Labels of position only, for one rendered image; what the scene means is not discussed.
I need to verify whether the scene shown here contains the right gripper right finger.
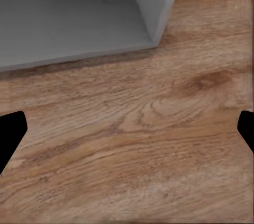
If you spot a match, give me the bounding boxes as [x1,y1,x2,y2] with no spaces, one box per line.
[237,110,254,153]

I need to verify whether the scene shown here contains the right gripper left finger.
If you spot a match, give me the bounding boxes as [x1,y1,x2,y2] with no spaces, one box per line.
[0,111,28,174]

